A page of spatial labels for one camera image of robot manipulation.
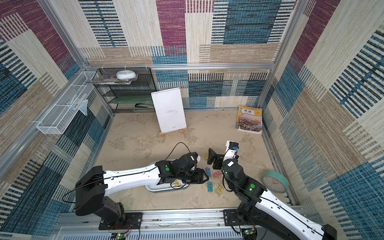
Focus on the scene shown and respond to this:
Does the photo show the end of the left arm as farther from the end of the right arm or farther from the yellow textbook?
the yellow textbook

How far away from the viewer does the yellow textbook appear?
1.10 meters

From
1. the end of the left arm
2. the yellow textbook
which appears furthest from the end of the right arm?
the yellow textbook
